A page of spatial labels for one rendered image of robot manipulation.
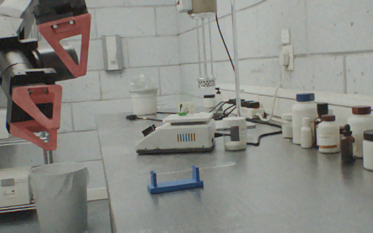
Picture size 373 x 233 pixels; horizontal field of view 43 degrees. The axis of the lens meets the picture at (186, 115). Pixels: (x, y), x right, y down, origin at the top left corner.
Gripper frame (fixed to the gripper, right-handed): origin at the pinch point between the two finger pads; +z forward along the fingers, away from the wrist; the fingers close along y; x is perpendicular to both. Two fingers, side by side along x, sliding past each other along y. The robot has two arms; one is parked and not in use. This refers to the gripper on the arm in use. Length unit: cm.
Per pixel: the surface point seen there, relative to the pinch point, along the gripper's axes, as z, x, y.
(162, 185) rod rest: -0.6, -22.5, 15.4
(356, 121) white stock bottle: 4, -66, 4
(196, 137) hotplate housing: -23, -49, 26
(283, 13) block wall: -61, -107, 9
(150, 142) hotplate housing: -30, -40, 31
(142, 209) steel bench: 5.9, -14.3, 12.6
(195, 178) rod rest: 0.5, -28.7, 14.1
